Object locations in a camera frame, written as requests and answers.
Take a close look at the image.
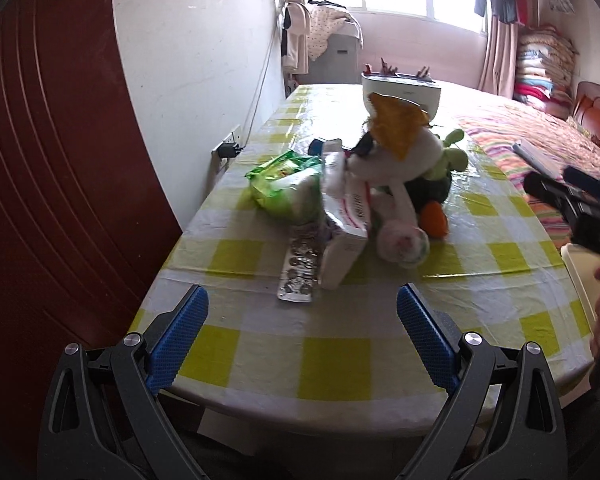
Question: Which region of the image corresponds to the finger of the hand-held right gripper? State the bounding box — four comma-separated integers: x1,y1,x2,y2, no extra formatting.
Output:
523,172,588,226
564,166,600,201

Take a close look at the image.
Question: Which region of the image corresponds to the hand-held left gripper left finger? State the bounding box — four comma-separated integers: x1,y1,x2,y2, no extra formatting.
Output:
37,284,211,480

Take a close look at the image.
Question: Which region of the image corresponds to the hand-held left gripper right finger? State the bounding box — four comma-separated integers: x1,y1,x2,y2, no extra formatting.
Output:
390,282,563,480

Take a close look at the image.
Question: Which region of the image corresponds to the cream plastic bin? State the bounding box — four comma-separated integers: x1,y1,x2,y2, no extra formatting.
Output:
561,242,600,323

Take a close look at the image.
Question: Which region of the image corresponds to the green plush toy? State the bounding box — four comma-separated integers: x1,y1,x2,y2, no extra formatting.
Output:
411,129,468,213

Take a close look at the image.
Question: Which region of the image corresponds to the white cardboard medicine box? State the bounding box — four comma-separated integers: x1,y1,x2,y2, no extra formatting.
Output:
320,180,373,291

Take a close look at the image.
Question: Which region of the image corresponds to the silver pill blister pack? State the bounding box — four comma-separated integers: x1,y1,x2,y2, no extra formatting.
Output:
276,225,326,303

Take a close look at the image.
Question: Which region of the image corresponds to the white plush toy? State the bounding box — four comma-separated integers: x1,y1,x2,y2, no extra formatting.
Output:
346,92,448,267

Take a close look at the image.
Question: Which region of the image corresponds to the green plastic packet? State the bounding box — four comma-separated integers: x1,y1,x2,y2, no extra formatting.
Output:
245,152,326,221

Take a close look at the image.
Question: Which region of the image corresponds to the white labelled bottle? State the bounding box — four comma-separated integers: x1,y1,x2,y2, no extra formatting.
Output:
323,152,350,196

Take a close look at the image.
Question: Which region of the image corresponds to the small bottle with blue cap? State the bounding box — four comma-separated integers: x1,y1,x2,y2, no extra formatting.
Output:
308,137,344,157

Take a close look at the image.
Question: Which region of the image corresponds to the white flat box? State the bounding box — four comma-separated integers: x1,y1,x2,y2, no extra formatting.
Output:
512,140,563,179

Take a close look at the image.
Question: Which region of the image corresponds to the floral pillow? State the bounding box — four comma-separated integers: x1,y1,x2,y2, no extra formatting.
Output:
565,116,597,137

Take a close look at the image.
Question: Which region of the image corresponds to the bed with striped sheet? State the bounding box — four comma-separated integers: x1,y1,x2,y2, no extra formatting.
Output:
452,109,600,261

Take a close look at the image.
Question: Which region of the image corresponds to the wooden headboard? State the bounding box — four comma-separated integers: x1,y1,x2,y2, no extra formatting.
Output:
572,81,600,161

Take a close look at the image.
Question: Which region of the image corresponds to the yellow checked tablecloth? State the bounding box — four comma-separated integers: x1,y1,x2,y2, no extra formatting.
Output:
130,82,598,436

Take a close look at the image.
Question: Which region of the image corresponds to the stack of folded blankets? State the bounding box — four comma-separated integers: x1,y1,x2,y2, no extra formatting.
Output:
512,24,580,111

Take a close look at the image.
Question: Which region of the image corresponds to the white desktop organiser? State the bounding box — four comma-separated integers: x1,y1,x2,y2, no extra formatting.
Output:
361,71,442,127

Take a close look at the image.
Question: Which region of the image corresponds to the red wooden door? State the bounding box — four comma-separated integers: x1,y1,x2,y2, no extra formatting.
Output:
0,0,183,480

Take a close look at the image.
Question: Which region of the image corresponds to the white washing machine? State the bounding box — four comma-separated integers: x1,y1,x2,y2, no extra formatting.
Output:
307,30,363,86

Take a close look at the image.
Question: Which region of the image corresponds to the dotted white cloth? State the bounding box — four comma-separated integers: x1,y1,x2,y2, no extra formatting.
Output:
306,2,363,61

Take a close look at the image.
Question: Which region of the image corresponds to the hanging white garment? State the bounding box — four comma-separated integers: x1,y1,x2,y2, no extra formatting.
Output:
280,2,311,75

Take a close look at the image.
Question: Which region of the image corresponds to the wall power socket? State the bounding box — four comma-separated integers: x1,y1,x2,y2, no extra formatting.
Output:
211,125,243,176

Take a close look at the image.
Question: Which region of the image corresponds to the thin grey cable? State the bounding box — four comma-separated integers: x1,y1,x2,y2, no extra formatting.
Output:
241,2,287,150

